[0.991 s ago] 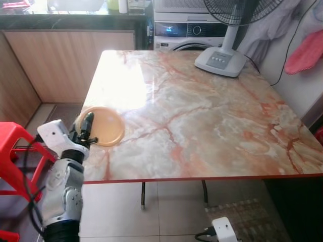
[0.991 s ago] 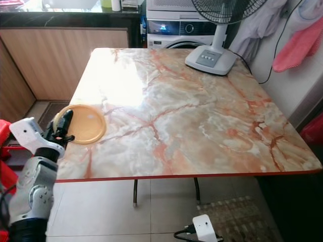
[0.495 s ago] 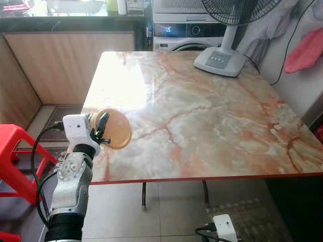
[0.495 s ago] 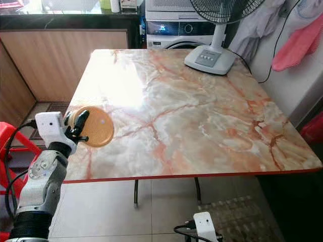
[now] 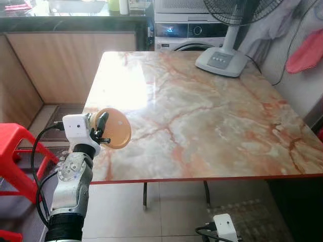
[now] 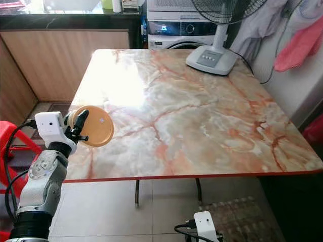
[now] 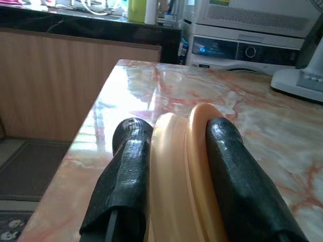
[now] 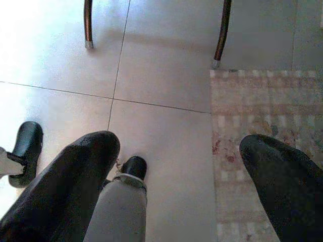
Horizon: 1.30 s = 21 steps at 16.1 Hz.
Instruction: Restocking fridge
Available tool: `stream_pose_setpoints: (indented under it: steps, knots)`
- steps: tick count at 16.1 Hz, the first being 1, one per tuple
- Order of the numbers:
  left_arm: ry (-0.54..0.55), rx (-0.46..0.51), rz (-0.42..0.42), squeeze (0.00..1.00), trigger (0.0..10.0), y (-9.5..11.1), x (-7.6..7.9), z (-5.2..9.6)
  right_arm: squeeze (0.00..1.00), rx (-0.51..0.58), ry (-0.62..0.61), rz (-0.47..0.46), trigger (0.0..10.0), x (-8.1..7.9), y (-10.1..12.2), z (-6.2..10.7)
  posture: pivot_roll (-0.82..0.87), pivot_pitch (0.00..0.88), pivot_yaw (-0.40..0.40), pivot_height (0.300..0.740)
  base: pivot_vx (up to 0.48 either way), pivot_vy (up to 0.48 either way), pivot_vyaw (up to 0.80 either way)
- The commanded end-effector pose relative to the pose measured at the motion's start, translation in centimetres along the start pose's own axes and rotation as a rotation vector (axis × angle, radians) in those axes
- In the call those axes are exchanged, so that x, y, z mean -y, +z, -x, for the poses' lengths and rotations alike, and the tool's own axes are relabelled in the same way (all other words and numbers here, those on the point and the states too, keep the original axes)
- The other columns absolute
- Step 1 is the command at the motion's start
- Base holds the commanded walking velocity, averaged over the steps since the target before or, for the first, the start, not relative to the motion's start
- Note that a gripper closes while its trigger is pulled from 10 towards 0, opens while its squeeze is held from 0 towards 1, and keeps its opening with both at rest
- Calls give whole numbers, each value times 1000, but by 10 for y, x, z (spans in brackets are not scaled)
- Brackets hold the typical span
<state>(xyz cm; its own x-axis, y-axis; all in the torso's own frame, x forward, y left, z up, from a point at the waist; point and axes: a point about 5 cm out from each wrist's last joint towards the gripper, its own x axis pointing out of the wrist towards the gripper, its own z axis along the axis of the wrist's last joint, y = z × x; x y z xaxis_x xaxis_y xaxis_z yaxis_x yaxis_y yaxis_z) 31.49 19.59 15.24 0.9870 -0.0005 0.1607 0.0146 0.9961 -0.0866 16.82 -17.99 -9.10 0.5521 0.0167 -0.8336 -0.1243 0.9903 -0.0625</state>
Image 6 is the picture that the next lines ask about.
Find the wooden counter with black top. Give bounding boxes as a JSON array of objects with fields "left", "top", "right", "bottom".
[{"left": 0, "top": 13, "right": 142, "bottom": 127}]

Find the red plastic stool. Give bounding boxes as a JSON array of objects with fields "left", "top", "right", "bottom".
[{"left": 0, "top": 121, "right": 43, "bottom": 202}]

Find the grey standing fan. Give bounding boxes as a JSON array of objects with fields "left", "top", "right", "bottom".
[{"left": 186, "top": 0, "right": 268, "bottom": 76}]

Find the grey hanging garment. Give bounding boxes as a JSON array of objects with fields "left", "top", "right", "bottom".
[{"left": 230, "top": 0, "right": 291, "bottom": 48}]

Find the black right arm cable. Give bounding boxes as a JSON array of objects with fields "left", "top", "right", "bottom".
[{"left": 174, "top": 220, "right": 197, "bottom": 242}]

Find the brown floor mat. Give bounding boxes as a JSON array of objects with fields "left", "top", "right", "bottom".
[{"left": 25, "top": 101, "right": 70, "bottom": 122}]

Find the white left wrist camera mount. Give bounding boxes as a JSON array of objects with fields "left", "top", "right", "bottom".
[{"left": 34, "top": 112, "right": 67, "bottom": 152}]

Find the black fan power cable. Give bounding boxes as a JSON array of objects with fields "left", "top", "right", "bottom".
[{"left": 229, "top": 25, "right": 283, "bottom": 85}]

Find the red hanging cloth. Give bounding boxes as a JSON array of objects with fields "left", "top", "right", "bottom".
[{"left": 274, "top": 23, "right": 323, "bottom": 72}]

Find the white washing machine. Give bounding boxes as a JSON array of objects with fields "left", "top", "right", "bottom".
[{"left": 146, "top": 10, "right": 220, "bottom": 50}]

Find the round orange plastic container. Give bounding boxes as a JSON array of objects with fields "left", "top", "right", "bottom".
[{"left": 67, "top": 105, "right": 115, "bottom": 148}]

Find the grey patterned floor mat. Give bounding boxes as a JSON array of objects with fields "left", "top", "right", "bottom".
[{"left": 199, "top": 197, "right": 286, "bottom": 242}]

